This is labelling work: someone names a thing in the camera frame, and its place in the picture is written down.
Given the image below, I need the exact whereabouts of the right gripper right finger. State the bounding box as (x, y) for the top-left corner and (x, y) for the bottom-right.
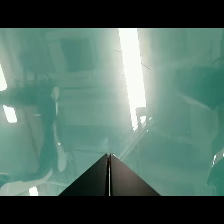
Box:
(110, 153), (161, 197)

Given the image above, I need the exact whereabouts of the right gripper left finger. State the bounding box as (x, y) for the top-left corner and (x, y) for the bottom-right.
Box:
(59, 153), (110, 197)

